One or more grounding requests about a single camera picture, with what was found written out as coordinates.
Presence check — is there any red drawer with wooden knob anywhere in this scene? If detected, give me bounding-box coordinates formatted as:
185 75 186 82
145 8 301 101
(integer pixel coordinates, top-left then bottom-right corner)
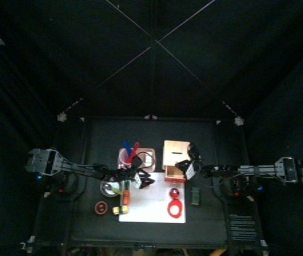
164 165 188 184

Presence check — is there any wooden drawer box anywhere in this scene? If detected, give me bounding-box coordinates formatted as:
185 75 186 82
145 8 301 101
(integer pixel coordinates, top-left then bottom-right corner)
162 139 193 168

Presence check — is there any red plastic cup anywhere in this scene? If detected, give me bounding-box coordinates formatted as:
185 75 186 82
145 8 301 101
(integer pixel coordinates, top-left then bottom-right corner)
118 148 138 169

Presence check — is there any pink tray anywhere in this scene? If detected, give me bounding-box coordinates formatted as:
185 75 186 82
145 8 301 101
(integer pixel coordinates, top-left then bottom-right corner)
117 147 158 173

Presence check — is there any white rectangular mat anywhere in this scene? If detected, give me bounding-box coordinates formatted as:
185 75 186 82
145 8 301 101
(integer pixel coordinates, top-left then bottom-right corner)
118 171 188 224

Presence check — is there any orange toy carrot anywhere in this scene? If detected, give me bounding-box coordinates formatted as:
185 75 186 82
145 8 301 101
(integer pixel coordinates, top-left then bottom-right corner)
121 181 133 206

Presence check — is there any red plastic utensil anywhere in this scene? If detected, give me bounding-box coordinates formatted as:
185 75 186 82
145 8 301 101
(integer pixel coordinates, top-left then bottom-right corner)
130 141 141 159

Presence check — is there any blue plastic utensil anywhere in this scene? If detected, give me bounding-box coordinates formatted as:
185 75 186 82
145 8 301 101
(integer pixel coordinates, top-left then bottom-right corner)
122 140 133 158

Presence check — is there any dark green toy object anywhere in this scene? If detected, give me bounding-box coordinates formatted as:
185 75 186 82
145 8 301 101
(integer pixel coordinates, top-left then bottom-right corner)
190 186 202 206

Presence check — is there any printed label sticker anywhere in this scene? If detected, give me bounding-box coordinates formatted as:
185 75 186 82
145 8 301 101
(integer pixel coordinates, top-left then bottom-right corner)
229 213 259 247

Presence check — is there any red ring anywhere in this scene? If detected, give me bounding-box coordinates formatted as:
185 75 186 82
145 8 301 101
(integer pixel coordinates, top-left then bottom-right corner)
94 200 109 216

